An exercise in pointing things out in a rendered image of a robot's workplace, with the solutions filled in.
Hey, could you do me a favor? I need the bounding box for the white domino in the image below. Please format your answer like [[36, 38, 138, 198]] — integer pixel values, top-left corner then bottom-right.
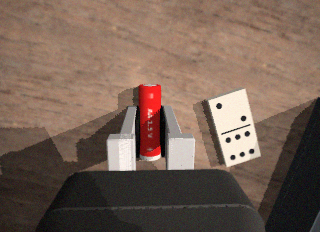
[[206, 87, 261, 167]]

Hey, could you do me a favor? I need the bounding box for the grey three-compartment bin rack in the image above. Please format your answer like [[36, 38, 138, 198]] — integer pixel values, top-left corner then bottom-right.
[[265, 97, 320, 232]]

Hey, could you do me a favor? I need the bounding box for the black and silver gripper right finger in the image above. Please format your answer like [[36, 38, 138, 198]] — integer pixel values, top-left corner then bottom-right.
[[160, 105, 195, 170]]

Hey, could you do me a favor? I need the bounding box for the red aa battery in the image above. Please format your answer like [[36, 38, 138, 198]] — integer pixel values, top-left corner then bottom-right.
[[138, 84, 161, 161]]

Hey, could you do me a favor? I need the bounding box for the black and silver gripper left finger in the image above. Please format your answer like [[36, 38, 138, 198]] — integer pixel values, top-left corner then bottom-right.
[[106, 106, 140, 171]]

